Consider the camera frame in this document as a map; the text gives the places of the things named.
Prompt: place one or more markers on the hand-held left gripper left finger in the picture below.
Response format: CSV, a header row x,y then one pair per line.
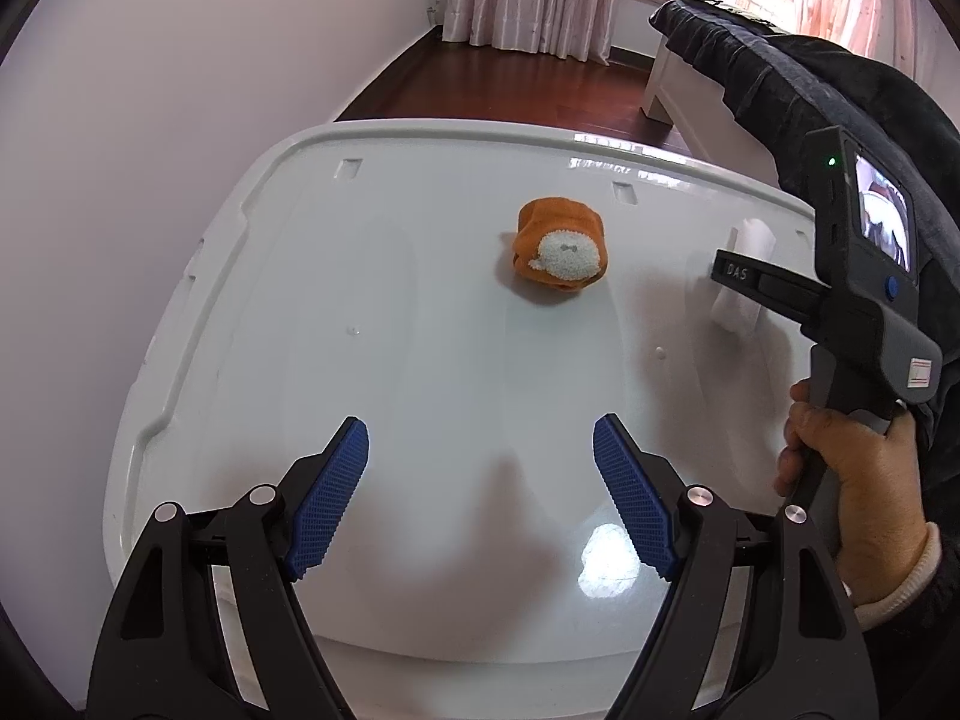
x,y
330,502

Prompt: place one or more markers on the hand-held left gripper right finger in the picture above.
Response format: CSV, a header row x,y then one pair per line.
x,y
634,502

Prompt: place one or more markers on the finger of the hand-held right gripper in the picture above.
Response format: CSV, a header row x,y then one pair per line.
x,y
772,285

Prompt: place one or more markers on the white tissue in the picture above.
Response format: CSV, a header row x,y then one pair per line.
x,y
754,240

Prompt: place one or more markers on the orange sock ball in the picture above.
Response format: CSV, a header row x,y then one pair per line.
x,y
555,221

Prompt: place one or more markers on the person's right forearm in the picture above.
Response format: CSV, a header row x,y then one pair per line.
x,y
900,600

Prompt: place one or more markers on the person's right hand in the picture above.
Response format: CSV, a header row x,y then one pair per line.
x,y
877,495

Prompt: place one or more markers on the white plastic table top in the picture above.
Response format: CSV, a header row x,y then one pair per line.
x,y
450,352

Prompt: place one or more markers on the dark jacket with white print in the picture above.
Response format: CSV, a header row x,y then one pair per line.
x,y
787,90

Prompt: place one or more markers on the white bed frame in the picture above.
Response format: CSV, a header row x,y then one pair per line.
x,y
675,90

